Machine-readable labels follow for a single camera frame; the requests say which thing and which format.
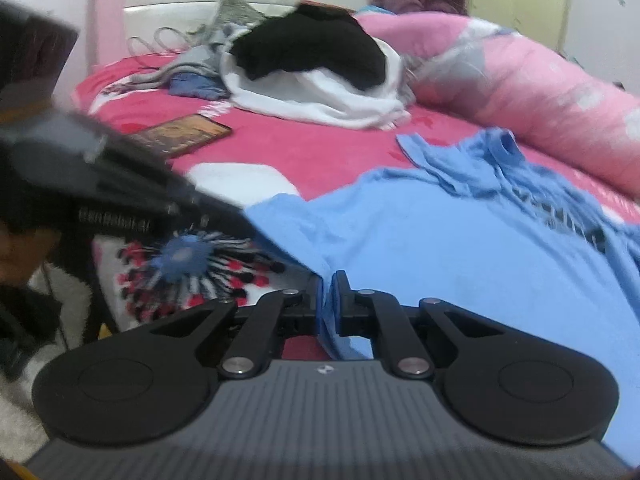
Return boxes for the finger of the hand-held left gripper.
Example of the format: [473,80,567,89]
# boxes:
[167,162,261,240]

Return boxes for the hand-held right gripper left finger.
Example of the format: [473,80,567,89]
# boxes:
[149,275,324,379]

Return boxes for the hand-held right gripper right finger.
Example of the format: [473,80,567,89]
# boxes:
[332,270,504,380]

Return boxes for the blue t-shirt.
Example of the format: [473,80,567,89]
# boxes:
[245,127,640,461]

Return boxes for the pink floral blanket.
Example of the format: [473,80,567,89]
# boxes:
[72,54,640,326]

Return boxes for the blue denim garment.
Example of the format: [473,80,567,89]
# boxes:
[167,72,230,102]

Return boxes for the white garment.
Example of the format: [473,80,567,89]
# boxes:
[220,39,414,131]

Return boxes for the grey garment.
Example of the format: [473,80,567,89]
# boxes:
[129,0,268,92]

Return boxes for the white fluffy cloth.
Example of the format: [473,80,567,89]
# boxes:
[0,267,103,463]

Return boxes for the pink and grey quilt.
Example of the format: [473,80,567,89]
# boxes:
[357,10,640,206]

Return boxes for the wire clothes hanger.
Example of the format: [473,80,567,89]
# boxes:
[127,26,179,59]

